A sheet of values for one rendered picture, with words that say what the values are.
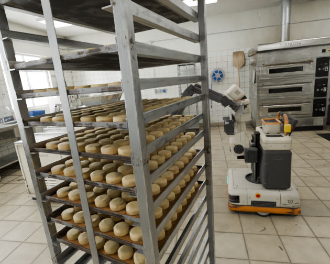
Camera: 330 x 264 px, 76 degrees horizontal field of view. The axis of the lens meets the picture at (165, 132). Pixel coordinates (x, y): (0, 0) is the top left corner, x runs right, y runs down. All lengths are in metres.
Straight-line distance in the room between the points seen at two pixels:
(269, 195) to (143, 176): 1.95
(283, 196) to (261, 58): 3.71
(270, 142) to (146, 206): 1.77
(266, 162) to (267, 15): 4.97
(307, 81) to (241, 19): 2.31
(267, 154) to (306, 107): 3.67
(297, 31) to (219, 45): 1.91
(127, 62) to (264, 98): 5.06
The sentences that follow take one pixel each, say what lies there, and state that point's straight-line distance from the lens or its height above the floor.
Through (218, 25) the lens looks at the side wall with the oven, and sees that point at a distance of 6.52.
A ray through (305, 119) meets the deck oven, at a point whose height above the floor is 0.29.
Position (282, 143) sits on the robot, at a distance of 2.24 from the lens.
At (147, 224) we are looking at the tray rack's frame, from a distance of 0.61.
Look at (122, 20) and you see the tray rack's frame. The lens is 0.51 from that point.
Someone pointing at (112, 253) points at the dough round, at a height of 0.86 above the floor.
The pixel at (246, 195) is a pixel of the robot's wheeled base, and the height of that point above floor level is 0.24.
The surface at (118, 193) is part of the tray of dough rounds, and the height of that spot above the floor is 1.05.
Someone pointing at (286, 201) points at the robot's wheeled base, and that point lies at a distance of 2.44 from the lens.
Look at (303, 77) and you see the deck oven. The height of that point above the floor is 1.23.
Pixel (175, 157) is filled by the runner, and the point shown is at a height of 1.14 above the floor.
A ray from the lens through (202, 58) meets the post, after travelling 1.06.
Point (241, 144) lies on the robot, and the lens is 2.35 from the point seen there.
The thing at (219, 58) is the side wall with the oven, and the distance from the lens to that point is 6.40.
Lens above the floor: 1.41
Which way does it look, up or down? 13 degrees down
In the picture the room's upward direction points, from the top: 5 degrees counter-clockwise
